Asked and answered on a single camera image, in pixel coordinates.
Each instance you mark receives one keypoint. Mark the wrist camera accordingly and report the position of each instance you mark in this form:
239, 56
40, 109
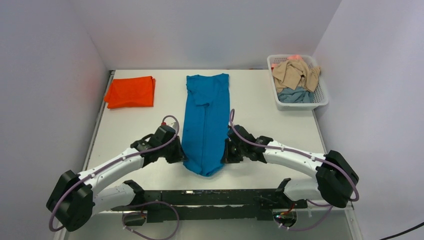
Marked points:
161, 136
239, 133

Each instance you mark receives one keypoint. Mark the grey blue t shirt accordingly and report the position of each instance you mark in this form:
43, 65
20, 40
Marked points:
299, 95

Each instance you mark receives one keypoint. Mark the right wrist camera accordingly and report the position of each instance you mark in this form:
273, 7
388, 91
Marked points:
239, 133

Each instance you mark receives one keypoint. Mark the pink garment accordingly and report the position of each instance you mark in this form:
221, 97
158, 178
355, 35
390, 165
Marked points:
296, 57

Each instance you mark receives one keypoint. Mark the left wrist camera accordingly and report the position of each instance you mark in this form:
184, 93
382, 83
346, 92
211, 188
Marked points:
161, 136

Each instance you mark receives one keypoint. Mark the beige t shirt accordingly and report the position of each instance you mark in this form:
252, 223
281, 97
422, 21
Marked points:
294, 73

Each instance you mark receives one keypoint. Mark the folded orange t shirt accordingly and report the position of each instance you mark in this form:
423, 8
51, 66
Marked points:
131, 93

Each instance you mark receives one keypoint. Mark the white plastic laundry basket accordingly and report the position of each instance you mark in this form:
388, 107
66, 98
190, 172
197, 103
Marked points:
321, 97

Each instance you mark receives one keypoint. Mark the aluminium frame rail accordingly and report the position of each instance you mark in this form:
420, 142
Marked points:
79, 206

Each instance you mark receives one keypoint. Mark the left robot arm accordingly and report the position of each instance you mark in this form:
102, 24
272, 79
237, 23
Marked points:
99, 180

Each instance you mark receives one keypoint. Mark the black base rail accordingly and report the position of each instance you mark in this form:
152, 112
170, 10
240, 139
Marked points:
169, 205

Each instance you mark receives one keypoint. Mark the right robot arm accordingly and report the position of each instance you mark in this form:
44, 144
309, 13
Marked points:
330, 177

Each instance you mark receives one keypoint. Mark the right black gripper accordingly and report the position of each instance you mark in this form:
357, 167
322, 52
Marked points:
227, 157

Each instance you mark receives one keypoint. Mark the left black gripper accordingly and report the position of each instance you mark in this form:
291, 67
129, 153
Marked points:
180, 156

